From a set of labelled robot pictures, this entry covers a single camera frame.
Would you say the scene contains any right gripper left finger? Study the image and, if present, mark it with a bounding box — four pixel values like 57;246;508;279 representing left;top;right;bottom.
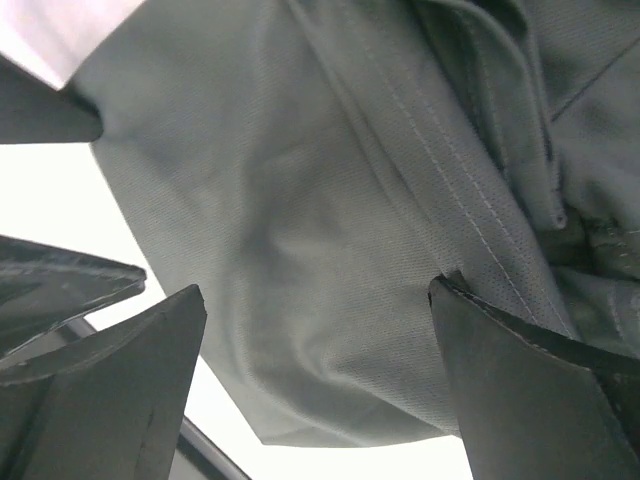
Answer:
1;285;206;480

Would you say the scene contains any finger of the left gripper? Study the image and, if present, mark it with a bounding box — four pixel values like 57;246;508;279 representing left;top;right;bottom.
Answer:
1;236;146;358
0;57;103;145

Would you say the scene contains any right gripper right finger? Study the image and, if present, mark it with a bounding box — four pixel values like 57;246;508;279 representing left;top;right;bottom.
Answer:
429;276;639;480

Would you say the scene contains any dark grey t shirt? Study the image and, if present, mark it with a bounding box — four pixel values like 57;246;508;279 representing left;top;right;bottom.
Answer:
72;1;639;448

